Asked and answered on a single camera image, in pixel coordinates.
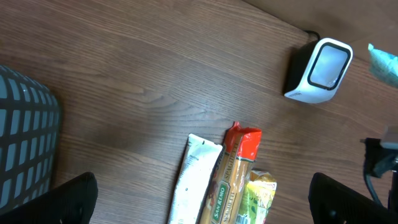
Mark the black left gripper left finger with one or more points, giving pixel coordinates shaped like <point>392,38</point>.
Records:
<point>70,203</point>

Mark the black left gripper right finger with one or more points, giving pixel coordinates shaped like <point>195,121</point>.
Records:
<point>332,202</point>

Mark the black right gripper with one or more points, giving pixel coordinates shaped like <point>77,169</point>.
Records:
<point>381,154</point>

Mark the green juice carton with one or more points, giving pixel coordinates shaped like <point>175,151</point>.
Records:
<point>257,198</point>

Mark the teal wipes packet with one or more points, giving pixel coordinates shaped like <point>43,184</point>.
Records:
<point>383,65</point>

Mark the orange pasta packet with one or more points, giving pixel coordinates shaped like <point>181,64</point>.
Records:
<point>226,188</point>

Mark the white cream tube gold cap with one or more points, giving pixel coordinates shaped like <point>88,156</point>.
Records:
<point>199,160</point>

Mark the white barcode scanner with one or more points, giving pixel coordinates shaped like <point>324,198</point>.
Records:
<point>316,70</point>

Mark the grey plastic shopping basket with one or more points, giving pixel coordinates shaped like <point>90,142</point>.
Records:
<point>30,126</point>

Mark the cardboard back panel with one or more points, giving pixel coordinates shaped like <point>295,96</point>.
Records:
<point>354,22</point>

